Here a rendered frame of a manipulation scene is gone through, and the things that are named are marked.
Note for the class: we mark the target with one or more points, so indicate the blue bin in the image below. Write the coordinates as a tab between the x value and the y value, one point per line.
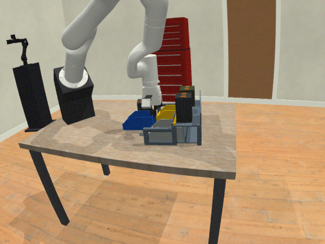
139	120

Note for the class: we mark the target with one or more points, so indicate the yellow open bin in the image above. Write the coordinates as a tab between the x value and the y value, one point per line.
166	113

